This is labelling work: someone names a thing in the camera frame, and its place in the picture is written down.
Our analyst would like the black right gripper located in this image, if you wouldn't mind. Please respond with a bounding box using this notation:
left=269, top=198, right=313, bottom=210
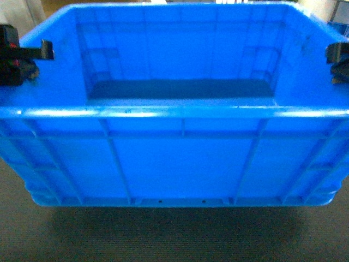
left=326, top=42, right=349, bottom=84

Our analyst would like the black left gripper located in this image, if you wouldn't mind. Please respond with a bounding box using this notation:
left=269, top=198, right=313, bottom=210
left=1, top=24, right=55, bottom=86

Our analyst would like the large blue plastic crate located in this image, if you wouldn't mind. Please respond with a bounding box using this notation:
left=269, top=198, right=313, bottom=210
left=1, top=1, right=348, bottom=207

